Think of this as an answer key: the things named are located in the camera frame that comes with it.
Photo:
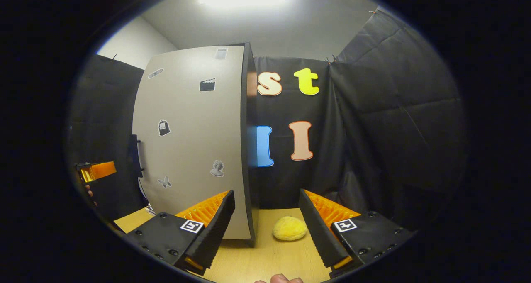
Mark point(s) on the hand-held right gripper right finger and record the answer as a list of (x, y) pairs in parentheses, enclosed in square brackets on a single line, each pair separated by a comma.
[(319, 233)]

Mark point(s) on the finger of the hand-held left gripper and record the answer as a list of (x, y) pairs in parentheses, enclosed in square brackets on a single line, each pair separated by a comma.
[(99, 171)]

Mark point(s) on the yellow fluffy ball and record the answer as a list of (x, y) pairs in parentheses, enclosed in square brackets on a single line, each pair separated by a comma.
[(290, 228)]

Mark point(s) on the grey cabinet door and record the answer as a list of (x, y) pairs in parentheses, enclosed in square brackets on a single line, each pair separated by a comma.
[(191, 129)]

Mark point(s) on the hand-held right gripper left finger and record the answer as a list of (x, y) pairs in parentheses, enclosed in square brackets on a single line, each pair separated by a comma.
[(218, 233)]

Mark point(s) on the black backdrop cloth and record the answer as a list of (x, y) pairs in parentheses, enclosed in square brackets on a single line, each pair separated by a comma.
[(373, 129)]

